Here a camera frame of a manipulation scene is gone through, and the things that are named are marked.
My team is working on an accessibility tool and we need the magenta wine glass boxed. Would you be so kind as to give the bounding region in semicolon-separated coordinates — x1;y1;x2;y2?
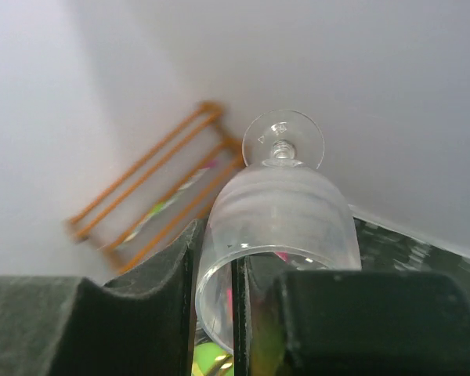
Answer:
226;252;292;314

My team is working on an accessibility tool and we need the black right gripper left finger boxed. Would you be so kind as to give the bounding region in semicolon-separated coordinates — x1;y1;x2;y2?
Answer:
0;221;199;375

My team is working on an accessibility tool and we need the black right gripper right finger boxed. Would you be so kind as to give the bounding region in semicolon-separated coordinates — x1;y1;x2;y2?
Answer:
231;256;470;375

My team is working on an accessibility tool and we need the green wine glass cream base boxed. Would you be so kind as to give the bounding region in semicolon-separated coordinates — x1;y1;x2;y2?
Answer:
191;342;234;376

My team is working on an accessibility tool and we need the clear wine glass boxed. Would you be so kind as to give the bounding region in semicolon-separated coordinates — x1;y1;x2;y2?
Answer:
195;110;361;352

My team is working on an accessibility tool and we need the green capped marker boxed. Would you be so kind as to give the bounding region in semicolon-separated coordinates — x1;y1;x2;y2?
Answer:
117;199;177;248

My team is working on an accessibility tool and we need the wooden tiered shelf rack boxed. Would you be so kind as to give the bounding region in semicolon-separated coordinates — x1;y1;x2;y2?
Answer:
58;99;241;275

